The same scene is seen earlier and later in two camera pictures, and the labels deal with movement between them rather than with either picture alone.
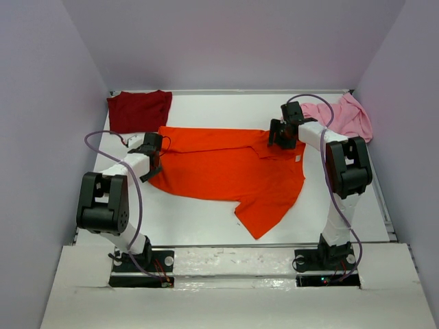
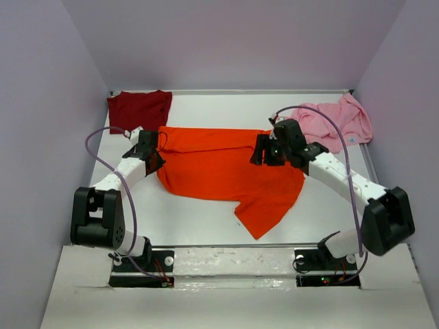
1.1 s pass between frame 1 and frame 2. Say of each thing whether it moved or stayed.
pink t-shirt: stayed
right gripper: moved
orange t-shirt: stayed
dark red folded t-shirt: stayed
